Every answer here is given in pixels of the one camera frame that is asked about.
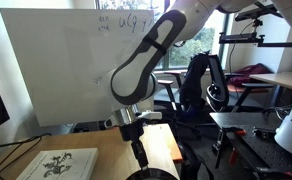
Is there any large white whiteboard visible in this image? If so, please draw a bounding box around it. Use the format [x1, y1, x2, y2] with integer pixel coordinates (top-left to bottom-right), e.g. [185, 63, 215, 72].
[0, 8, 156, 128]

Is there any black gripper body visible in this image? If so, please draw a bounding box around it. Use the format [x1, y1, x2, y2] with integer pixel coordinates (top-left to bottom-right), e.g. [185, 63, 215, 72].
[118, 119, 146, 143]

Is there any dark rimmed round bowl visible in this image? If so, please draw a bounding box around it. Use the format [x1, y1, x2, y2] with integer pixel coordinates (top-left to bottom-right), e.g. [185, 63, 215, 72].
[125, 167, 179, 180]

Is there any dark jacket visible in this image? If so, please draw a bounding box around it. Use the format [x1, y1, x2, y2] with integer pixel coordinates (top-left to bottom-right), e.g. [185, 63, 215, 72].
[179, 51, 214, 113]

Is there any light wooden desk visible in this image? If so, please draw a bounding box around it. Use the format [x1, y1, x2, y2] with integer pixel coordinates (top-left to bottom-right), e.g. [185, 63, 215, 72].
[249, 71, 292, 92]

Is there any black cable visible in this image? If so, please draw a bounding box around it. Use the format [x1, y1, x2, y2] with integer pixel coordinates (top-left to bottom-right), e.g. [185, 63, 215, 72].
[0, 132, 52, 180]

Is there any black chair with armrests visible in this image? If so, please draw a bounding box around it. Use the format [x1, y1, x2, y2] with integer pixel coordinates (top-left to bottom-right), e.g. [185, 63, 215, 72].
[154, 69, 187, 113]

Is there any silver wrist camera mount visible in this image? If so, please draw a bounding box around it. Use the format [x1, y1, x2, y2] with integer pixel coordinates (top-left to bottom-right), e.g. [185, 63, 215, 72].
[103, 107, 163, 130]

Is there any black perforated robot table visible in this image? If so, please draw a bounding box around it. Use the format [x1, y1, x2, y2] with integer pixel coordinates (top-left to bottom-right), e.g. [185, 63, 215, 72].
[208, 111, 292, 180]

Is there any orange handled clamp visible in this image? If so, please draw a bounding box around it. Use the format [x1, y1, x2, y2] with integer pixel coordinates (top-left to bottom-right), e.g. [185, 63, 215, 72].
[227, 129, 248, 166]

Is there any red bag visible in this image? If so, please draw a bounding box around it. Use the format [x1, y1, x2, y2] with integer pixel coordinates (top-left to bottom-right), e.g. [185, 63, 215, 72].
[231, 63, 274, 85]

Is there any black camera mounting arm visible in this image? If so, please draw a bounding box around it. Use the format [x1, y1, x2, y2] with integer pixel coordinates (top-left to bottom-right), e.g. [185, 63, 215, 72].
[218, 30, 292, 48]

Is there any white book with black print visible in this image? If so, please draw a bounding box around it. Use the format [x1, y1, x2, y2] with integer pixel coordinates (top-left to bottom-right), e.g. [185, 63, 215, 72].
[15, 147, 99, 180]

